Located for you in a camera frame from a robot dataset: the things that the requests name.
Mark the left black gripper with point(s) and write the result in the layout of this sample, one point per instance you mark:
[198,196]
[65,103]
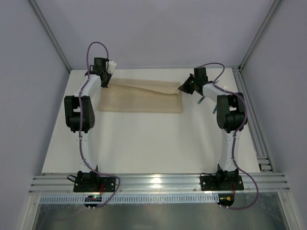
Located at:
[105,78]

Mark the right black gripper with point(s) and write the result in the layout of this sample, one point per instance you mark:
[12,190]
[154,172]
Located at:
[187,86]

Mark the beige cloth napkin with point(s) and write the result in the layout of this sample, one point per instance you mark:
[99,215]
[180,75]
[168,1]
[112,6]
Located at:
[141,96]

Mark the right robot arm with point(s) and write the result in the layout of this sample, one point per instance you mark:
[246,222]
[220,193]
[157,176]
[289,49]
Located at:
[231,119]

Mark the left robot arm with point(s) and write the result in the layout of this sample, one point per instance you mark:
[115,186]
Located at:
[80,117]

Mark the right controller board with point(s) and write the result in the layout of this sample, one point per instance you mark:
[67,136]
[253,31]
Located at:
[225,200]

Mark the controller board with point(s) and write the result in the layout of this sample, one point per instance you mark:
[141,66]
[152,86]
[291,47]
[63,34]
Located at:
[92,201]
[225,200]

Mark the left controller board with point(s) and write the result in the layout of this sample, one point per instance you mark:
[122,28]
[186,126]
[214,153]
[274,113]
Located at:
[92,201]

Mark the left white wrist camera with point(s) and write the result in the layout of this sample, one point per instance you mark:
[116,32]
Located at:
[110,66]

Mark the fork with green handle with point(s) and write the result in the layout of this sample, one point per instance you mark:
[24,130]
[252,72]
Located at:
[215,109]

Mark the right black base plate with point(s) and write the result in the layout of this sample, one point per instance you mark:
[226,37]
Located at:
[209,182]

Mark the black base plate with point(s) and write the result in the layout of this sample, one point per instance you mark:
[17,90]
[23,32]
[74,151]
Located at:
[96,184]
[209,182]

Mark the left aluminium frame post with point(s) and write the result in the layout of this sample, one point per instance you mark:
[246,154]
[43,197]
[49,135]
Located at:
[43,22]

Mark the aluminium frame post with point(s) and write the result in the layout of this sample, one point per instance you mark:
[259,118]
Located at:
[264,26]
[43,22]

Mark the right aluminium side rail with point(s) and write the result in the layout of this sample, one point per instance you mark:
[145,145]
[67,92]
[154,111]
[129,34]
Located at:
[260,146]

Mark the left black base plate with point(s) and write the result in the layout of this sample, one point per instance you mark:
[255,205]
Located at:
[96,184]

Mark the right aluminium frame post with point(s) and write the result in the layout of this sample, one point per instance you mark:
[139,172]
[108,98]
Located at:
[264,26]

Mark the front aluminium rail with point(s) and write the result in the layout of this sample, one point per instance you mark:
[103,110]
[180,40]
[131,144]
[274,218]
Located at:
[160,183]

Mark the slotted cable duct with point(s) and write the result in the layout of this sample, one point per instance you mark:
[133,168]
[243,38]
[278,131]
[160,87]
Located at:
[133,199]

